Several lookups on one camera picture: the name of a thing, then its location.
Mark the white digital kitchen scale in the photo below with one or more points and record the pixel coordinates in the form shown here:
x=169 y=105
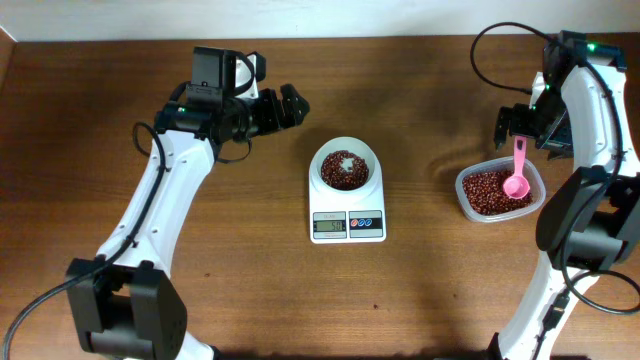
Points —
x=341 y=217

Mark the red beans in bowl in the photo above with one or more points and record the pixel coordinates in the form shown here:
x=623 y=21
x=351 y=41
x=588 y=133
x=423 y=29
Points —
x=344 y=170

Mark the pink plastic measuring scoop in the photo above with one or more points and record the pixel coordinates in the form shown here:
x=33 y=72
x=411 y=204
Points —
x=517 y=186

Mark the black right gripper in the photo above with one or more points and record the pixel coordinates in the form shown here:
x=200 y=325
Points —
x=518 y=121

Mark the clear container of red beans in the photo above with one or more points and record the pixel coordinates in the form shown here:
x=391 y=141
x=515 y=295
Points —
x=479 y=190

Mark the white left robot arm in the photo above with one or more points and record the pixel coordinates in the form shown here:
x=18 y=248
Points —
x=122 y=301

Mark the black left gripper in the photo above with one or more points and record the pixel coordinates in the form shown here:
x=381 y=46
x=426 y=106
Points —
x=270 y=112

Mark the white round bowl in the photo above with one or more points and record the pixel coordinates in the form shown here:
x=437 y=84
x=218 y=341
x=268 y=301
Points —
x=355 y=146

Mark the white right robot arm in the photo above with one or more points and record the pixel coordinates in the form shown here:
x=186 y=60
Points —
x=592 y=222

